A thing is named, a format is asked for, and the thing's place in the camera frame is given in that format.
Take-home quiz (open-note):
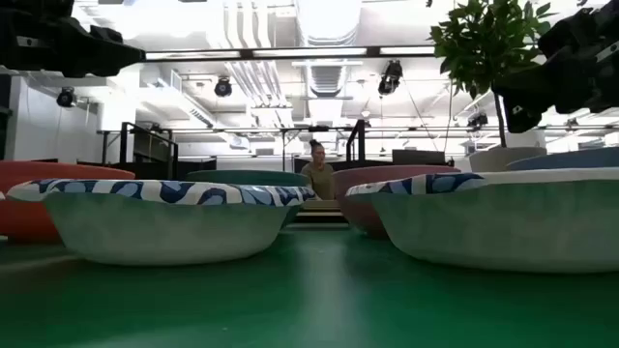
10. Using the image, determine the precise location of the black ceiling spotlight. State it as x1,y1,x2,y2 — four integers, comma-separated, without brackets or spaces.
377,60,404,97
214,76,233,99
56,86,78,108
466,111,489,131

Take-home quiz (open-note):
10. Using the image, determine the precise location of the red bowl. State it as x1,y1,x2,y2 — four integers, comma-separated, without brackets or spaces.
0,160,136,243

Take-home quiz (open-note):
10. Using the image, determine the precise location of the pink bowl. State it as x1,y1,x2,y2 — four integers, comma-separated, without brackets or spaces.
332,164,461,239

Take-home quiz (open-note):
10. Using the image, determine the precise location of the green table mat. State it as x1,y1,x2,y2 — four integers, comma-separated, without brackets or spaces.
0,226,619,348

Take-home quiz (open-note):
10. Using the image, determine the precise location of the person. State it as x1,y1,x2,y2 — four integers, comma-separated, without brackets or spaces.
299,138,338,202

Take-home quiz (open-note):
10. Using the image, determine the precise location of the potted green plant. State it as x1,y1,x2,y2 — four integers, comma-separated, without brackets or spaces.
427,0,557,174

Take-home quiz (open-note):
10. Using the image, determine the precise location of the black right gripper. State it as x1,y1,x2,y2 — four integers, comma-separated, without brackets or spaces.
492,0,619,134

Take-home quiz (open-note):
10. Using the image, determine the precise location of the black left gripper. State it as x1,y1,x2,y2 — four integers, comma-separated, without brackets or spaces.
0,0,146,78

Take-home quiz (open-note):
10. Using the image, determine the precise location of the black overhead frame beam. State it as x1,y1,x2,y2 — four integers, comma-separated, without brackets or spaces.
143,45,436,62

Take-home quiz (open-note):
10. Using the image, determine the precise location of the green bowl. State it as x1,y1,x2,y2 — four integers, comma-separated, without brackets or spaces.
185,169,311,189

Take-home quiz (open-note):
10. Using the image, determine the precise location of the blue white patterned bowl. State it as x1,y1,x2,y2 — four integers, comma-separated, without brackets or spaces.
5,178,318,267
345,167,619,275

